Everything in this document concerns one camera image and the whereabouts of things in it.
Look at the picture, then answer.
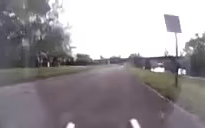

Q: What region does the dark bush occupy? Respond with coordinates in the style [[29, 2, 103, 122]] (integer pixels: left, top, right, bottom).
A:
[[73, 53, 94, 66]]

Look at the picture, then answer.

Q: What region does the reddish grey asphalt path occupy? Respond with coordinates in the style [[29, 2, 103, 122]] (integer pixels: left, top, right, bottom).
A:
[[0, 63, 205, 128]]

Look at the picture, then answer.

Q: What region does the long dark bridge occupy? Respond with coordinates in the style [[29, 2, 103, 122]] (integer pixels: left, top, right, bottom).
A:
[[93, 54, 191, 75]]

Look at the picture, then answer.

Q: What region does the pale kerb strip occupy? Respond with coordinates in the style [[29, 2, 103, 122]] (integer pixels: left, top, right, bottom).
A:
[[141, 81, 205, 128]]

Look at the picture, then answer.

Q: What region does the robot's own part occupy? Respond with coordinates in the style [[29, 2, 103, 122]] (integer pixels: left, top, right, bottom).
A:
[[65, 121, 76, 128], [128, 117, 142, 128]]

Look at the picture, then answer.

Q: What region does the grass verge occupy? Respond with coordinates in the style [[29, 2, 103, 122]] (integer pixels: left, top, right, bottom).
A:
[[126, 64, 205, 123], [0, 64, 102, 90]]

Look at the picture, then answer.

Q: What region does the sign on pole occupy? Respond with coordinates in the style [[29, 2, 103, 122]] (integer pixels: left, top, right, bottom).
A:
[[163, 13, 183, 88]]

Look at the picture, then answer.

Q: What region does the group of tall trees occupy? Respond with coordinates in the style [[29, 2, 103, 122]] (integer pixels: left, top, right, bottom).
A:
[[0, 0, 76, 70]]

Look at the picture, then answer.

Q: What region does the group of dark trees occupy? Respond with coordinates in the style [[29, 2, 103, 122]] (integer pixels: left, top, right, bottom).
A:
[[183, 29, 205, 80]]

